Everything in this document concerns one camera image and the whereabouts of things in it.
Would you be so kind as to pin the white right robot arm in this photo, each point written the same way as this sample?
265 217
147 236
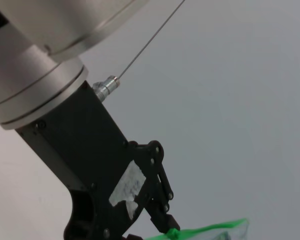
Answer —
40 75

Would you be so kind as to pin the clear green-zip document bag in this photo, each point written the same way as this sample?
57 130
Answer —
215 231

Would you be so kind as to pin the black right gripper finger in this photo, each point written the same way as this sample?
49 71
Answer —
155 175
95 225

